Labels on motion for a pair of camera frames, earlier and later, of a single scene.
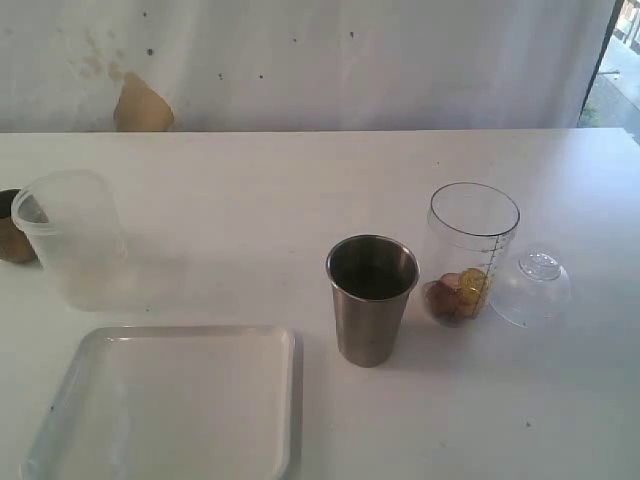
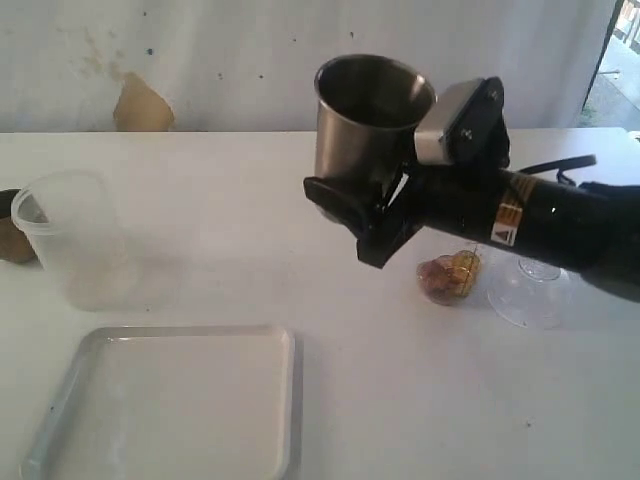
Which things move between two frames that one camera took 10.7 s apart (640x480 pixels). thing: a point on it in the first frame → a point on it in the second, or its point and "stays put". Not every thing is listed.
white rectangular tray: (176, 402) stays put
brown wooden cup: (15, 245) stays put
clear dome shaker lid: (533, 287) stays put
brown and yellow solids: (457, 297) → (448, 277)
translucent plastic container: (76, 220) stays put
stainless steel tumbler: (372, 277) → (367, 110)
